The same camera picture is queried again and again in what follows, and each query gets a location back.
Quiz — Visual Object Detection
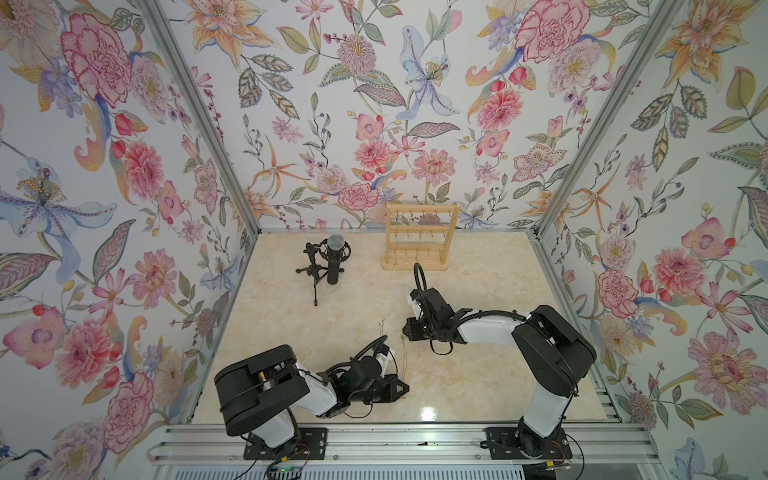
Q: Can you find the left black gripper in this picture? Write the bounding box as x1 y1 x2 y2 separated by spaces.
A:
349 373 413 409

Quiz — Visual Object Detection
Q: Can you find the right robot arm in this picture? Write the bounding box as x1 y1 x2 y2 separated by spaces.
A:
403 263 597 459

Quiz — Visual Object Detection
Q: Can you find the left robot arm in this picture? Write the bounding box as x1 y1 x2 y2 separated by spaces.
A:
214 335 410 459

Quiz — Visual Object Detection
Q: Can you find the wooden jewelry display stand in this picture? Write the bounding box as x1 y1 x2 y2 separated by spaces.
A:
380 203 461 271

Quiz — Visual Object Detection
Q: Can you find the black microphone with mesh head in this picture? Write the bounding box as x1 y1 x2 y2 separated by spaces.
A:
325 234 351 285

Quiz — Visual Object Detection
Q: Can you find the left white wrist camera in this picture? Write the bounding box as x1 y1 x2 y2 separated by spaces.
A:
374 344 392 370

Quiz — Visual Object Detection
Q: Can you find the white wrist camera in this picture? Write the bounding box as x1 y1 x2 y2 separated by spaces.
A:
374 344 392 370
408 290 423 319

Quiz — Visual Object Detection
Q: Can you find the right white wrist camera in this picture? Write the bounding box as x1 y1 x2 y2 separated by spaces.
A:
408 290 423 319

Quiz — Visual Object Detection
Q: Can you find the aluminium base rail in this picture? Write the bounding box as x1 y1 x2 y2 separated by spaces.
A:
147 422 660 468

